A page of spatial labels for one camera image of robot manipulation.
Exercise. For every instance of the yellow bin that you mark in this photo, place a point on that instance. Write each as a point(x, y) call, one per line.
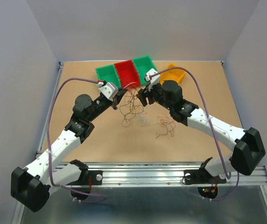
point(176, 75)

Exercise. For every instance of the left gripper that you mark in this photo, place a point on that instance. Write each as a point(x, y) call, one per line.
point(117, 98)

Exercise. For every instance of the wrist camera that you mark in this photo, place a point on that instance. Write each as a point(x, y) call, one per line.
point(108, 89)
point(152, 78)

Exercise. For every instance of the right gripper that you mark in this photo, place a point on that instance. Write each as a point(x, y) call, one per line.
point(142, 94)

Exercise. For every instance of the left green bin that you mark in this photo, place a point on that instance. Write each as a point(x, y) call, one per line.
point(109, 74)

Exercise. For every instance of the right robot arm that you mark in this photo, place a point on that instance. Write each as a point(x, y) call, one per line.
point(246, 146)

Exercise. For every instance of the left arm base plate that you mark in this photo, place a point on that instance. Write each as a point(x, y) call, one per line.
point(89, 178)

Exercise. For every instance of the red bin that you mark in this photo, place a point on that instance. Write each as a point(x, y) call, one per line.
point(127, 73)

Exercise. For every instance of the right green bin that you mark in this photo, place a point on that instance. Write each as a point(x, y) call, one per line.
point(143, 65)

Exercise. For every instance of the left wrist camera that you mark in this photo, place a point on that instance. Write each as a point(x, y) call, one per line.
point(108, 89)

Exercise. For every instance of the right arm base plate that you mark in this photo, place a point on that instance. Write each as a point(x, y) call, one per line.
point(197, 176)

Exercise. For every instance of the green bin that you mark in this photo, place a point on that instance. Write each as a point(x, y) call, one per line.
point(109, 74)
point(143, 65)

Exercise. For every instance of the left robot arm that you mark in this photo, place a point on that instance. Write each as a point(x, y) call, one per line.
point(36, 182)

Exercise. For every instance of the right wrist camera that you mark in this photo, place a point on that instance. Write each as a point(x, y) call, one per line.
point(152, 78)

